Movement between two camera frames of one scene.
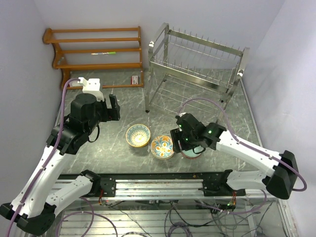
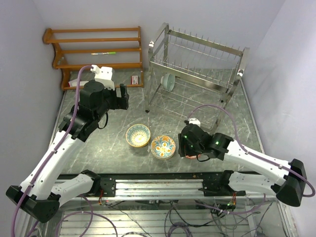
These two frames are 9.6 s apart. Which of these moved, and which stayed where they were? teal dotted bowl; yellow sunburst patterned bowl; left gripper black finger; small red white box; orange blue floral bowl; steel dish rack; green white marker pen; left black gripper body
Moved: left black gripper body; left gripper black finger; teal dotted bowl
Stayed: small red white box; steel dish rack; green white marker pen; orange blue floral bowl; yellow sunburst patterned bowl
